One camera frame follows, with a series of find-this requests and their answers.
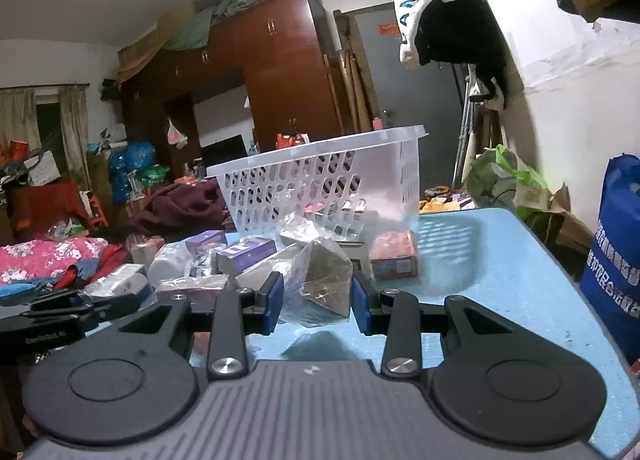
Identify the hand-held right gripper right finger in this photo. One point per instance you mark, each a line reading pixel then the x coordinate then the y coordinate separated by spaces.
pixel 361 305

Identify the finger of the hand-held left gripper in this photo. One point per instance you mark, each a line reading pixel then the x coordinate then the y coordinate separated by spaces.
pixel 100 309
pixel 40 300

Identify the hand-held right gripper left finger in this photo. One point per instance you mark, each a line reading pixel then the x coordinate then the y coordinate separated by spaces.
pixel 272 302

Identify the clear bag with dark item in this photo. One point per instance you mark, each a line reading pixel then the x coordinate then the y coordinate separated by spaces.
pixel 320 280

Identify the large purple box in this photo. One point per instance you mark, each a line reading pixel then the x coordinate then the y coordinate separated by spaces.
pixel 245 254

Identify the red patterned box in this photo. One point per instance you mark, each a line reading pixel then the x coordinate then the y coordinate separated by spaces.
pixel 392 255

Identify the small purple box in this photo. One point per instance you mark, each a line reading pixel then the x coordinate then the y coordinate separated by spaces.
pixel 205 240

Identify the white plastic basket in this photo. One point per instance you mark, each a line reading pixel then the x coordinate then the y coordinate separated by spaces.
pixel 390 175

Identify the white tissue pack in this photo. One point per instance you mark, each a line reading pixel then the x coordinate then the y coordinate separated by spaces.
pixel 117 285

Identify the pink floral blanket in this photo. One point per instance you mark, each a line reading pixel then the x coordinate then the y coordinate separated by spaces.
pixel 45 257

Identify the clear bag with grey item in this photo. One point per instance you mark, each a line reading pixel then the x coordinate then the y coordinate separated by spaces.
pixel 296 234

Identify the pale pink box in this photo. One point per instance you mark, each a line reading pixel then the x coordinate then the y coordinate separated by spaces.
pixel 145 249

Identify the flat clear packet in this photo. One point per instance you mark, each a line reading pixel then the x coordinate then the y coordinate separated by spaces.
pixel 192 286

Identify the white wrapped roll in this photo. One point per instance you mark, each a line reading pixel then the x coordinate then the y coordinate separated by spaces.
pixel 170 260

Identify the dark red cloth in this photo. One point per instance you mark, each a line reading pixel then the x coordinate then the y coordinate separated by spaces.
pixel 45 205

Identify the maroon cloth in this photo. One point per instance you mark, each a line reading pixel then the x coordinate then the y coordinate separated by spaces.
pixel 180 205

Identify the pile of colourful snack packets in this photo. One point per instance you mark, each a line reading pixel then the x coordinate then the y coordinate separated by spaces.
pixel 445 200

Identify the blue plastic bags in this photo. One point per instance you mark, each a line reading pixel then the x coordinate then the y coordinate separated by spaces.
pixel 132 165

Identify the black monitor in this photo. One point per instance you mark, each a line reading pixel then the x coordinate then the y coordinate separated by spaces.
pixel 222 153

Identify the orange and white tote bag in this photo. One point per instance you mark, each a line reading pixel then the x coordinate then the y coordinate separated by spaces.
pixel 290 141

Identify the beige curtain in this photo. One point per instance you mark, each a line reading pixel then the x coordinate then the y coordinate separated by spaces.
pixel 75 130

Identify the green plastic bag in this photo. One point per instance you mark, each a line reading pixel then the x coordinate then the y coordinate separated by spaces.
pixel 492 180

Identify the hanging white and red plastic bag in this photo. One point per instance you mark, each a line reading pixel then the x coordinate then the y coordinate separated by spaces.
pixel 176 135

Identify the metal crutch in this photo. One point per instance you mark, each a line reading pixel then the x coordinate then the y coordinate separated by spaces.
pixel 465 140

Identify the grey door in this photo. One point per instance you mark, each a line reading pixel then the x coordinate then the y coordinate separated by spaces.
pixel 385 90

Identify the brown paper bag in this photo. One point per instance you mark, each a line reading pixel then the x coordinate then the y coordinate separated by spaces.
pixel 567 230

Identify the brown wooden wardrobe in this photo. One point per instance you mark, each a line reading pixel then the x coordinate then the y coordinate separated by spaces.
pixel 290 70

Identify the blue tote bag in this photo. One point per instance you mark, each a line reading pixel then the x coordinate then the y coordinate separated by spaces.
pixel 617 240

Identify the green cloth bundle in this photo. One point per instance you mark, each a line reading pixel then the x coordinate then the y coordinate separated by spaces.
pixel 200 25

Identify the hanging white and black garment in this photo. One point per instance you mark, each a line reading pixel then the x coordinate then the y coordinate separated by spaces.
pixel 465 30

